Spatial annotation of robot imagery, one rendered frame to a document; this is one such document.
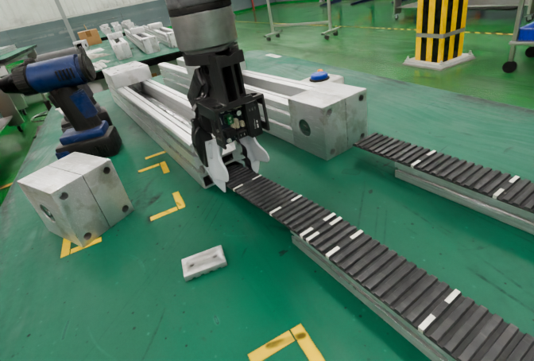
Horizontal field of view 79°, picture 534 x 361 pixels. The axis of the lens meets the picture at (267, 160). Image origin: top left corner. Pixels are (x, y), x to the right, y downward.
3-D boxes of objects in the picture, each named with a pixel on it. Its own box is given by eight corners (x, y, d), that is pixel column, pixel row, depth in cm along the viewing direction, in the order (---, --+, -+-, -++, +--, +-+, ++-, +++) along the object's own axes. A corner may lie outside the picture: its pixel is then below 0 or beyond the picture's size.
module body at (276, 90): (332, 126, 65) (329, 86, 61) (294, 145, 61) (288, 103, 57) (189, 78, 127) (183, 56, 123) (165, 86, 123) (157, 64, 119)
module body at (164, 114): (254, 164, 57) (245, 121, 53) (204, 189, 53) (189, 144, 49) (141, 93, 119) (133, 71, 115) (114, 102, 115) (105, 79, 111)
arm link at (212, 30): (160, 17, 40) (219, 5, 43) (172, 56, 42) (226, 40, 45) (182, 17, 34) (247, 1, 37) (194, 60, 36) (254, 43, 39)
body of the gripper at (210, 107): (223, 155, 41) (198, 59, 35) (198, 137, 47) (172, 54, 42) (272, 133, 44) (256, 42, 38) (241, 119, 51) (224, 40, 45)
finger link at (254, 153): (269, 188, 49) (247, 140, 44) (250, 174, 54) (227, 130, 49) (285, 176, 50) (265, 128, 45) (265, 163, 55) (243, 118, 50)
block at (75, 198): (146, 201, 53) (124, 150, 49) (83, 248, 45) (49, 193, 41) (111, 190, 58) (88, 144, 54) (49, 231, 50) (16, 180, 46)
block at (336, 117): (377, 133, 59) (376, 83, 55) (326, 161, 54) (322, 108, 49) (341, 122, 66) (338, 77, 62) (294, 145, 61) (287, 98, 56)
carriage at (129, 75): (156, 87, 99) (148, 64, 95) (119, 98, 94) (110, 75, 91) (142, 80, 111) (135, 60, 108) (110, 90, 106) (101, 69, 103)
